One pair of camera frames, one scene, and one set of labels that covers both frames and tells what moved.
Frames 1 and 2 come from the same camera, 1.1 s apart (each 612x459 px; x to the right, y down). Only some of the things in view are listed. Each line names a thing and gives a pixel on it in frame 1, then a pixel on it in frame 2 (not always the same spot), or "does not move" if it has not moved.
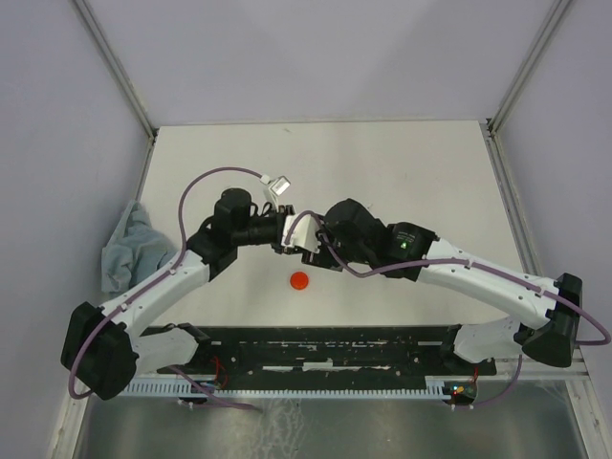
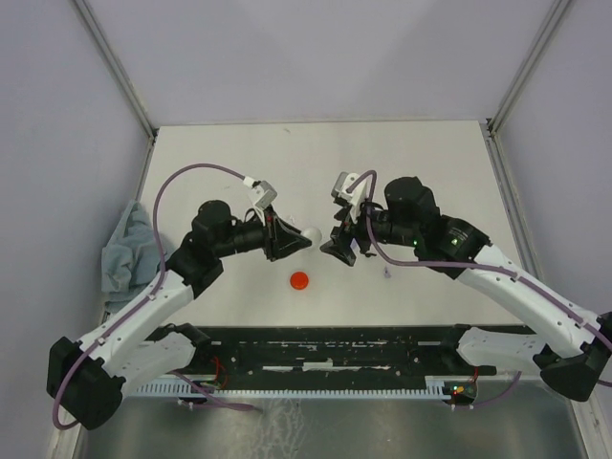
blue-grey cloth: x=134 y=251 does not move
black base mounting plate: x=331 y=351 does not move
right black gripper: x=321 y=258 -> x=338 y=246
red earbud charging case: x=298 y=280 does not move
